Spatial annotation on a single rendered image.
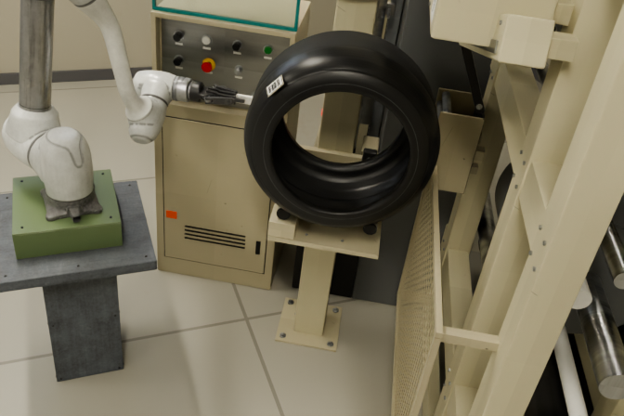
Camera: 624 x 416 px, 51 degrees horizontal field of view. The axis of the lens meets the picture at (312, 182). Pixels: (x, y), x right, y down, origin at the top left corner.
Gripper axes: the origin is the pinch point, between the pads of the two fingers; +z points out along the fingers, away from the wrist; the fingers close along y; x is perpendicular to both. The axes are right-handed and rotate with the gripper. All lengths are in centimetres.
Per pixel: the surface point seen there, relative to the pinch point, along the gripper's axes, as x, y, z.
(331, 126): 1.7, -6.6, 32.4
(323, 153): 11.7, -9.1, 31.3
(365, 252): 25, -43, 51
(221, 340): 106, -19, -1
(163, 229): 81, 17, -37
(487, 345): 9, -92, 83
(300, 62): -37, -45, 24
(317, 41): -39, -33, 26
